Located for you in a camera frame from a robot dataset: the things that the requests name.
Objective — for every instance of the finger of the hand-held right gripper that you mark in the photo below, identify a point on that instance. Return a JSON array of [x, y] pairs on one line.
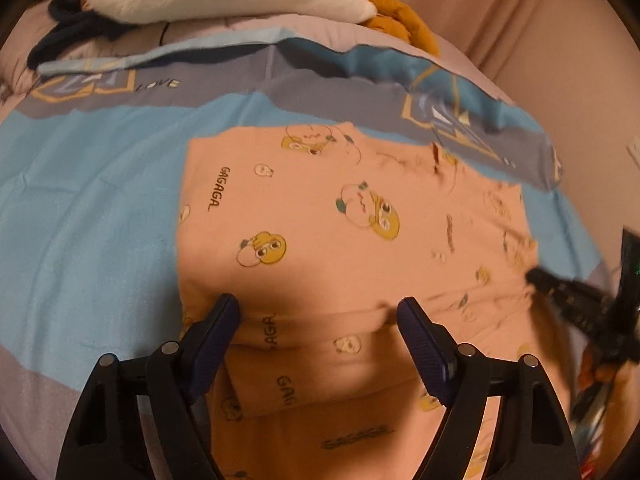
[[570, 295]]

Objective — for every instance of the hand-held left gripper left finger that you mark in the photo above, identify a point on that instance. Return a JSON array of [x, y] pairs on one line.
[[215, 345]]

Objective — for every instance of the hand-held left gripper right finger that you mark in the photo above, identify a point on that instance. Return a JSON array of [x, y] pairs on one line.
[[425, 350]]

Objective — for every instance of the pink cartoon print garment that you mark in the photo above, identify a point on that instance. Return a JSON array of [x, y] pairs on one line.
[[310, 240]]

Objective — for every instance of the person's right hand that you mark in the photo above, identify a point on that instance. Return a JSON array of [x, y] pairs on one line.
[[602, 367]]

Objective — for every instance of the blue grey patterned bedspread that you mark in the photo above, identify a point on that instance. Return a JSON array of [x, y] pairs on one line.
[[100, 185]]

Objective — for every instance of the orange plush toy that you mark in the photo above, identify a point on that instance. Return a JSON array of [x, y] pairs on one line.
[[400, 17]]

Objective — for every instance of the dark navy cloth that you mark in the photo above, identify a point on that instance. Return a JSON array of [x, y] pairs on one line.
[[75, 32]]

